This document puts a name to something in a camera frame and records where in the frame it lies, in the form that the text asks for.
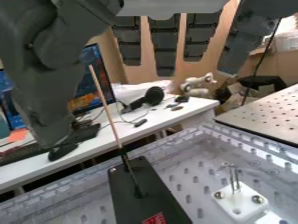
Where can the dark grey five-finger robot hand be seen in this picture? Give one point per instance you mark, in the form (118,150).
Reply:
(48,66)

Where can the computer screen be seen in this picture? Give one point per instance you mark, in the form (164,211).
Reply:
(90,83)

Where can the thin stick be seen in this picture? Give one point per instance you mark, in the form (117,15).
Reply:
(105,103)

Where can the black keyboard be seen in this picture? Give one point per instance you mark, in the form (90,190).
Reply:
(86,131)

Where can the black headphones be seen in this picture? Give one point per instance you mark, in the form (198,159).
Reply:
(148,96)

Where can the black mouse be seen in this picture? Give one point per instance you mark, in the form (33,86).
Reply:
(61,151)

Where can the white desk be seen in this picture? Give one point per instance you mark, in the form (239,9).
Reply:
(146,128)

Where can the small white jointed device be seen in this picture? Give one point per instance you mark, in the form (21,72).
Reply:
(197,86)

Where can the clear box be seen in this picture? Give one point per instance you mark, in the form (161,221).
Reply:
(190,143)

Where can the black plate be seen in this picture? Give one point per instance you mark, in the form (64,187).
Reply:
(146,206)

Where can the small white block with screws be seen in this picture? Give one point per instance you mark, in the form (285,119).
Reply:
(239,205)

